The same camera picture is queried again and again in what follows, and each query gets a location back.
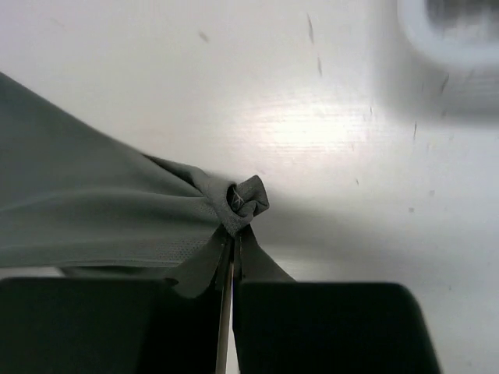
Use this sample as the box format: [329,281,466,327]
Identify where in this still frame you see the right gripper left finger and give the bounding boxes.
[1,277,222,373]

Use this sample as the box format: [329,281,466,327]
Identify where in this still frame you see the dark grey t shirt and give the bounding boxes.
[1,76,289,298]

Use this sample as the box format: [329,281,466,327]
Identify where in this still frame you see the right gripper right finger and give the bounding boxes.
[232,237,444,374]

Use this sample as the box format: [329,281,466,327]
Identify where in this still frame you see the white plastic basket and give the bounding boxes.
[397,1,498,117]

